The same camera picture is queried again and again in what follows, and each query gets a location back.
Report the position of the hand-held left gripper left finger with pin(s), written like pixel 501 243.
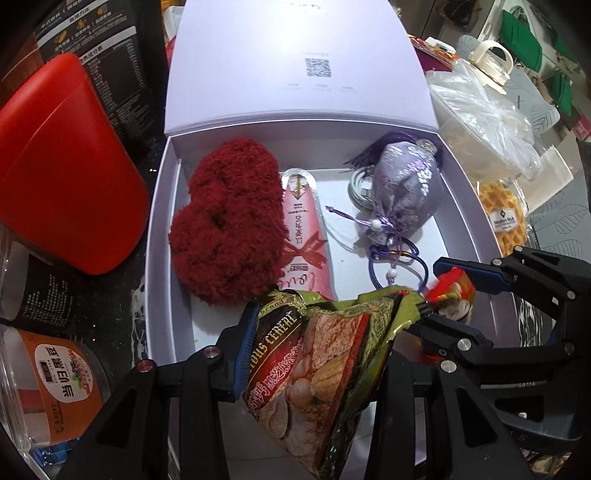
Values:
pixel 241 369

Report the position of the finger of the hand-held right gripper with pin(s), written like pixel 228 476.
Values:
pixel 466 272
pixel 457 337

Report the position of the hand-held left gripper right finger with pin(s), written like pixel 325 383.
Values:
pixel 406 374

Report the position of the small red haired doll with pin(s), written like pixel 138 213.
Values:
pixel 450 295

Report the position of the green cereal packet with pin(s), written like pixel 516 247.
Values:
pixel 304 369

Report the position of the purple embroidered sachet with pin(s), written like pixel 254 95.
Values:
pixel 406 184

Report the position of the lavender gift box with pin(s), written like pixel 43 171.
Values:
pixel 295 27

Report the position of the waffle packet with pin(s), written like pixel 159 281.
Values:
pixel 503 217

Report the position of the white cardboard sheet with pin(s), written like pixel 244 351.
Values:
pixel 549 170

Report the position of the pink ribbon print pouch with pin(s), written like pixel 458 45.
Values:
pixel 304 230

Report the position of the clear tied plastic bag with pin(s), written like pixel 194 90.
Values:
pixel 475 115

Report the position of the clear jar with orange label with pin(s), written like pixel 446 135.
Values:
pixel 55 383

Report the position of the clear jar with dark label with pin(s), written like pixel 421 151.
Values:
pixel 46 290

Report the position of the white water bottle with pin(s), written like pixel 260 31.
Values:
pixel 489 60

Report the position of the purple instant noodle cup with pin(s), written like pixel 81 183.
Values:
pixel 438 57

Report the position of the red plastic container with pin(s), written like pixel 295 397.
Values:
pixel 69 161

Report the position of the black snack bag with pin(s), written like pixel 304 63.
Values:
pixel 120 69

